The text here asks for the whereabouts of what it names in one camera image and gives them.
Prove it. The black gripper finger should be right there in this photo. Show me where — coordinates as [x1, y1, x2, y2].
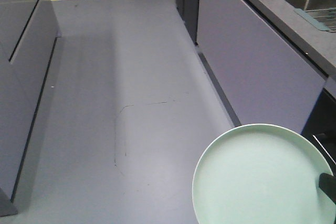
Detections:
[318, 173, 335, 205]

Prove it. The light green round plate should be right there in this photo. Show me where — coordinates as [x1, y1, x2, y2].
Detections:
[192, 124, 335, 223]

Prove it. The grey kitchen island cabinet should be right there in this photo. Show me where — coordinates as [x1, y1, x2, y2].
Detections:
[197, 0, 335, 136]

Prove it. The grey left cabinet row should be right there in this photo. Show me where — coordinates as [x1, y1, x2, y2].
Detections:
[1, 0, 59, 216]

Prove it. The grey wire dish rack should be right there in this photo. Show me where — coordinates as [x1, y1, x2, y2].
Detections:
[294, 7, 335, 33]

